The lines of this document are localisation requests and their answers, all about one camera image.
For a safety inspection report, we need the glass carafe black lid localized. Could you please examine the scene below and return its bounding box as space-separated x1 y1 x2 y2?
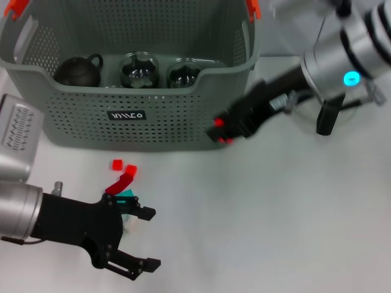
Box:
302 91 360 136

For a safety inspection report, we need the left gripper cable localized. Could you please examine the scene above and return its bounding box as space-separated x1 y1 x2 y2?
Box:
0 234 45 245

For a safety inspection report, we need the dark red long brick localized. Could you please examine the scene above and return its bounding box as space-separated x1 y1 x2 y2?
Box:
104 173 136 196

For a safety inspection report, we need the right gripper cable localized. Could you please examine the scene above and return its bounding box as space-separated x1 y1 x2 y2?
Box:
270 84 386 114

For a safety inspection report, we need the grey perforated storage basket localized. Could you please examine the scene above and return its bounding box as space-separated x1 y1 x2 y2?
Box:
0 0 262 153

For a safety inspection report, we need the clear translucent brick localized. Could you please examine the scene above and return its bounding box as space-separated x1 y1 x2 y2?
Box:
123 213 139 234

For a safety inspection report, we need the teal square brick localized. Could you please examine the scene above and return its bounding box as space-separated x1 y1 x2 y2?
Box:
117 189 137 223

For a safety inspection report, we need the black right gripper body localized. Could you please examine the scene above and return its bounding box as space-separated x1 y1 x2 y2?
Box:
227 65 310 140

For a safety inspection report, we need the bright red sloped brick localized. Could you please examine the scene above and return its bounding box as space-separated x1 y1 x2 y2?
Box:
213 117 235 145

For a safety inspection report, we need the black clay teapot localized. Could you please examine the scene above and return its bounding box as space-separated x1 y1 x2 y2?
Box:
54 53 104 87

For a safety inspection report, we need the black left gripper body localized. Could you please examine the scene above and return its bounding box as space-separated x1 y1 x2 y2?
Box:
32 192 125 269

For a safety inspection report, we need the thin grey cable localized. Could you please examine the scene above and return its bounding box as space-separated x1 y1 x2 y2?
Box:
314 16 326 49

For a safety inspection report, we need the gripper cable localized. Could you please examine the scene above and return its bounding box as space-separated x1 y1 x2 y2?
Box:
0 234 45 245
270 84 386 114

